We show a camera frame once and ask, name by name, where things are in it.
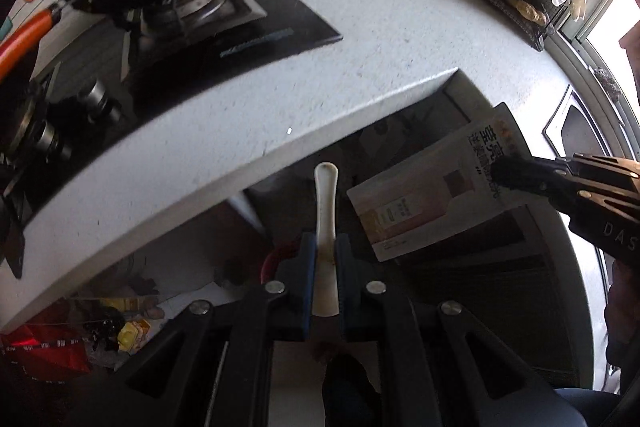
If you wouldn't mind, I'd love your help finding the person's left leg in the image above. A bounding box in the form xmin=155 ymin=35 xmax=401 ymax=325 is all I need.
xmin=322 ymin=354 xmax=383 ymax=427

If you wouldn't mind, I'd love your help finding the stained white spoon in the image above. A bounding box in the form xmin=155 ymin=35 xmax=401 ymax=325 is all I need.
xmin=311 ymin=162 xmax=342 ymax=317

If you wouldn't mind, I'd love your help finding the person's right leg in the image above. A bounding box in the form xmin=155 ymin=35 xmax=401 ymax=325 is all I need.
xmin=555 ymin=388 xmax=623 ymax=427

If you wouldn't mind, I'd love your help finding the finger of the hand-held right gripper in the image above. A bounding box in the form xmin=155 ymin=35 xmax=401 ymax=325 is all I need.
xmin=489 ymin=153 xmax=640 ymax=211

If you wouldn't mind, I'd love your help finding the stainless steel sink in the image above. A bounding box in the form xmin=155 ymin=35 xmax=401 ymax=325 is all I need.
xmin=542 ymin=84 xmax=640 ymax=168

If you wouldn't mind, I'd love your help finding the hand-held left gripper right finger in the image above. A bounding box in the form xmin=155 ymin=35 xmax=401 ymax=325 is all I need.
xmin=335 ymin=233 xmax=586 ymax=427

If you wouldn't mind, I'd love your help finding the person's leg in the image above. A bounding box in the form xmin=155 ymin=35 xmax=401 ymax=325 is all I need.
xmin=555 ymin=388 xmax=623 ymax=427
xmin=322 ymin=354 xmax=383 ymax=427

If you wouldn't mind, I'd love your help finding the dark steel wool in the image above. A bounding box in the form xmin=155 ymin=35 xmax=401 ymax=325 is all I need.
xmin=595 ymin=67 xmax=623 ymax=100

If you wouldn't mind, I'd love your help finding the white printed pouch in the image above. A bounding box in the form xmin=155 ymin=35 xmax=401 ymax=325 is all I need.
xmin=346 ymin=103 xmax=538 ymax=263

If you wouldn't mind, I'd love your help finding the red shiny bag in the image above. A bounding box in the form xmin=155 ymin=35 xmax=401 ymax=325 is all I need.
xmin=0 ymin=299 xmax=93 ymax=383

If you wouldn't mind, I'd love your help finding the ginger root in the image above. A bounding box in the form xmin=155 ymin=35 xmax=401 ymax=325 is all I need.
xmin=505 ymin=0 xmax=548 ymax=26

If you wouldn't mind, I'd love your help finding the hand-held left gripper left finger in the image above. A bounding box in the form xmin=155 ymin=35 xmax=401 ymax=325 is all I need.
xmin=65 ymin=232 xmax=317 ymax=427

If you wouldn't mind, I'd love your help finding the window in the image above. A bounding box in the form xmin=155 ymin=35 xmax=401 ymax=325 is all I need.
xmin=555 ymin=0 xmax=640 ymax=148

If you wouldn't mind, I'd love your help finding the black gas stove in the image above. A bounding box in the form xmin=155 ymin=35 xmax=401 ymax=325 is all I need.
xmin=0 ymin=0 xmax=345 ymax=280

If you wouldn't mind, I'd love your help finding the black frying pan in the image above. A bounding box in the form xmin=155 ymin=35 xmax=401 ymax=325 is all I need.
xmin=0 ymin=147 xmax=26 ymax=280

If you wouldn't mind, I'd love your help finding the red bucket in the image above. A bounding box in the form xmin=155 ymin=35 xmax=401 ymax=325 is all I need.
xmin=259 ymin=242 xmax=301 ymax=285

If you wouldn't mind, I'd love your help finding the small yellow packet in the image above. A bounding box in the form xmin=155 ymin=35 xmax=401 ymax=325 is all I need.
xmin=117 ymin=319 xmax=153 ymax=353

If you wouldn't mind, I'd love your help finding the person's right forearm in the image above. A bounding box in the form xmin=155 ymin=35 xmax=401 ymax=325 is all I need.
xmin=602 ymin=257 xmax=640 ymax=368

